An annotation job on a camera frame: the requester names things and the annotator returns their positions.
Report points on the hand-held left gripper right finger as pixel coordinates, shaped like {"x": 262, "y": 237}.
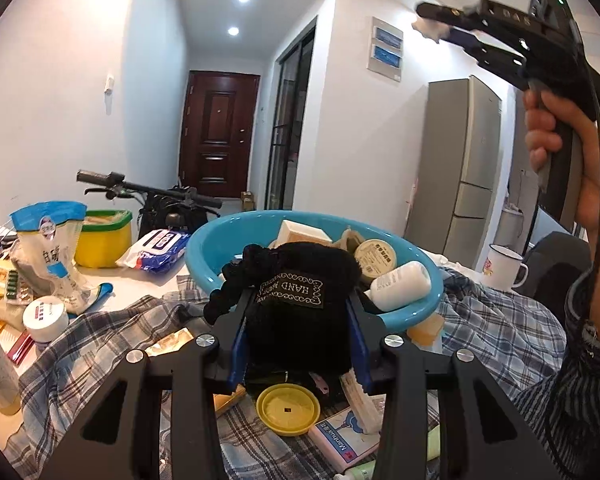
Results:
{"x": 362, "y": 355}

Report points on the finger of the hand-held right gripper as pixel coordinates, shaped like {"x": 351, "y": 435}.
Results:
{"x": 462, "y": 37}
{"x": 450, "y": 14}

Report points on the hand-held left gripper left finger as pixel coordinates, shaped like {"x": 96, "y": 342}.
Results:
{"x": 240, "y": 350}

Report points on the white tissue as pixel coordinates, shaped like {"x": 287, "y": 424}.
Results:
{"x": 427, "y": 27}

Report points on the black knitted hat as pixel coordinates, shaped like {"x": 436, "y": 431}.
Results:
{"x": 300, "y": 340}

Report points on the amber soap bar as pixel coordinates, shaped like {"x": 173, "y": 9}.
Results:
{"x": 427, "y": 332}

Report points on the yellow round lid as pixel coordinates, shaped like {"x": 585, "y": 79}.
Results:
{"x": 287, "y": 410}

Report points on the blue plastic basin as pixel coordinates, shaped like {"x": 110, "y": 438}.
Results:
{"x": 205, "y": 255}

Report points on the gold foil packet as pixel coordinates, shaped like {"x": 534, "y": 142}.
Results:
{"x": 170, "y": 342}

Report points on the white plastic bottle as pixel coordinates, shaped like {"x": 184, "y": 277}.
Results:
{"x": 400, "y": 285}

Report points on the white pink small box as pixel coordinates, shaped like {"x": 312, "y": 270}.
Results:
{"x": 340, "y": 440}

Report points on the round jar beige lid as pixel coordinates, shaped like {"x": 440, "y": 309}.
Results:
{"x": 377, "y": 257}

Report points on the light green tube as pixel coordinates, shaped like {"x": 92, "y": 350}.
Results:
{"x": 395, "y": 460}

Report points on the brown paper pulp tray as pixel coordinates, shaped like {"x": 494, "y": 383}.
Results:
{"x": 347, "y": 240}

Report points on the grey refrigerator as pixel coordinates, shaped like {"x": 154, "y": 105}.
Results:
{"x": 460, "y": 160}

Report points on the white crumpled cloth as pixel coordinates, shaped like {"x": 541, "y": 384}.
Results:
{"x": 450, "y": 260}

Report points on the blue wet wipes pack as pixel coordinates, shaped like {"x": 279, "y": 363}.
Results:
{"x": 155, "y": 252}

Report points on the blue plaid shirt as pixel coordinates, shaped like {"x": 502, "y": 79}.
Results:
{"x": 110, "y": 340}

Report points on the cream box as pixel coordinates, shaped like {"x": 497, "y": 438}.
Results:
{"x": 305, "y": 232}

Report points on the small cardboard box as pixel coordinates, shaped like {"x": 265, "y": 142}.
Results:
{"x": 248, "y": 201}

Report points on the white enamel mug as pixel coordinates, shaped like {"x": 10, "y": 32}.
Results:
{"x": 502, "y": 265}

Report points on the white plastic bin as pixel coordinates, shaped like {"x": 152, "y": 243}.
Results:
{"x": 509, "y": 227}

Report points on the yellow container green rim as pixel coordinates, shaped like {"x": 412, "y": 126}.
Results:
{"x": 102, "y": 245}

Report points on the black framed glass door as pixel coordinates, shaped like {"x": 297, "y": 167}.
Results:
{"x": 290, "y": 125}

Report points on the dark chair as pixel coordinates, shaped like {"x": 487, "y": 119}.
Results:
{"x": 555, "y": 265}

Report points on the white jar blue label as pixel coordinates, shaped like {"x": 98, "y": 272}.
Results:
{"x": 45, "y": 320}

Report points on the brown entrance door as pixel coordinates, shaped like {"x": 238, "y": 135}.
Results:
{"x": 220, "y": 135}

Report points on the white blue sugar bag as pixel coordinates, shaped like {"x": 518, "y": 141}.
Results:
{"x": 45, "y": 250}

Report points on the red box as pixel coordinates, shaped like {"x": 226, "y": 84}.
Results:
{"x": 19, "y": 347}

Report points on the green pill blister pack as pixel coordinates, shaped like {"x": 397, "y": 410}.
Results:
{"x": 17, "y": 287}

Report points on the black white small box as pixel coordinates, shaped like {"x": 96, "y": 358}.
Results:
{"x": 2, "y": 240}

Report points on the grey wall electrical panel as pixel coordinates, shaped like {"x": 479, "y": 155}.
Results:
{"x": 386, "y": 47}

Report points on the white light switch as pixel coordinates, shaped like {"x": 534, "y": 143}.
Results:
{"x": 109, "y": 84}

